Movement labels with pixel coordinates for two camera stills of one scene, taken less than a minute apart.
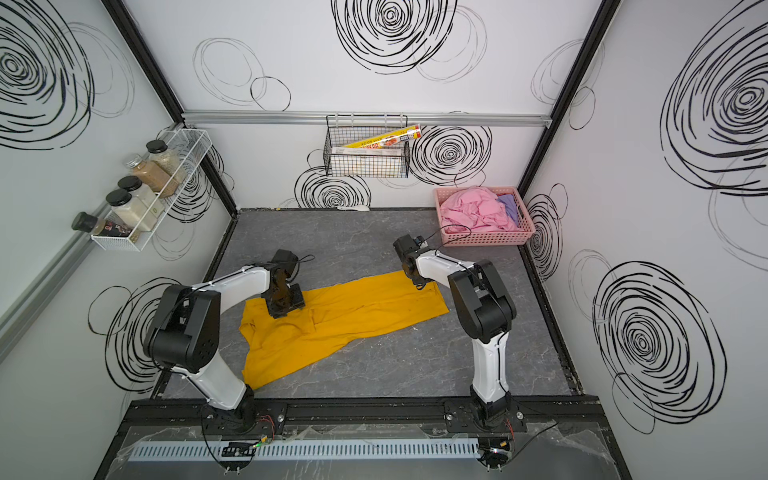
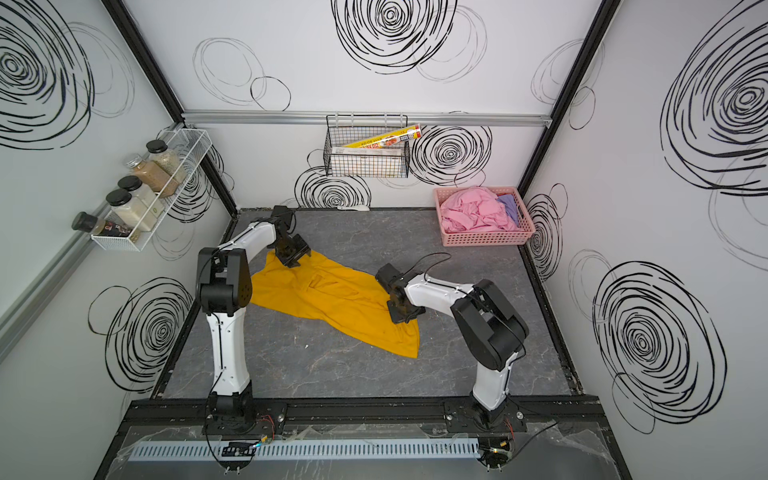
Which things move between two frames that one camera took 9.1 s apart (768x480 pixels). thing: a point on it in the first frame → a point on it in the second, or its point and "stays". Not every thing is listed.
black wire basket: (345, 129) stays
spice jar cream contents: (131, 210) stays
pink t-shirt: (474, 208) stays
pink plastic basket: (491, 238) stays
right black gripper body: (416, 281) → (403, 315)
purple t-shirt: (510, 205) stays
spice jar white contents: (142, 195) stays
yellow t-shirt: (273, 344) → (332, 294)
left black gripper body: (290, 299) → (294, 250)
